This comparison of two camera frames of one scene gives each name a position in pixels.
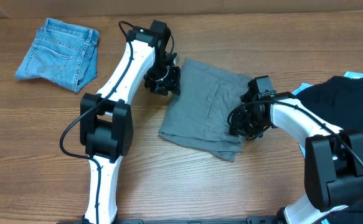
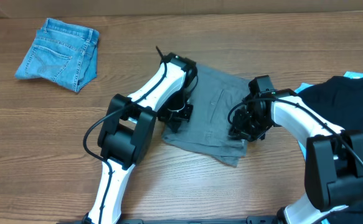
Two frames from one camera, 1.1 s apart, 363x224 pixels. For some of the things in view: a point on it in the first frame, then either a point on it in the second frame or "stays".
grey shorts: (202, 99) stays
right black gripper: (241, 121) stays
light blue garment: (351, 74) stays
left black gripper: (174, 83) → (177, 119)
